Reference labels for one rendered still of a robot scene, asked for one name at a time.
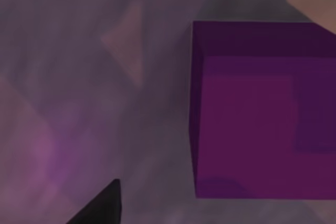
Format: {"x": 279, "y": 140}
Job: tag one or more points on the purple box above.
{"x": 252, "y": 119}

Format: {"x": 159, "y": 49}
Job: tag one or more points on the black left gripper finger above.
{"x": 105, "y": 205}

